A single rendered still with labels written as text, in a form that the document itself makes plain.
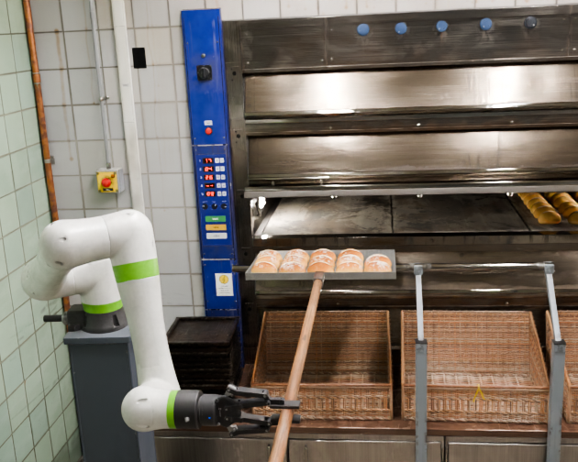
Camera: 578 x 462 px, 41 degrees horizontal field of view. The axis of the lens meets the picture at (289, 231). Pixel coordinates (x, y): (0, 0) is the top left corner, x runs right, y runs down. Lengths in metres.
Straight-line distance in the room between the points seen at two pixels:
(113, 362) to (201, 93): 1.30
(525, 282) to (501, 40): 1.01
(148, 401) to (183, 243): 1.62
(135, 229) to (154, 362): 0.34
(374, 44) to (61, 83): 1.33
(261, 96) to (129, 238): 1.41
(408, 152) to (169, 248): 1.13
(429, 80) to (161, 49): 1.11
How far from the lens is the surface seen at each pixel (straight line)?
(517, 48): 3.24
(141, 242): 1.98
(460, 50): 3.21
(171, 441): 3.19
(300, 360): 2.09
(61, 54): 3.45
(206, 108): 3.25
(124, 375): 2.43
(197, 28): 3.23
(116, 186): 3.37
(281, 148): 3.26
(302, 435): 3.08
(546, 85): 3.26
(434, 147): 3.24
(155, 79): 3.32
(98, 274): 2.35
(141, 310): 1.98
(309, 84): 3.22
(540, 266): 3.00
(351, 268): 2.79
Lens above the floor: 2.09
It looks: 15 degrees down
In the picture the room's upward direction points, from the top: 3 degrees counter-clockwise
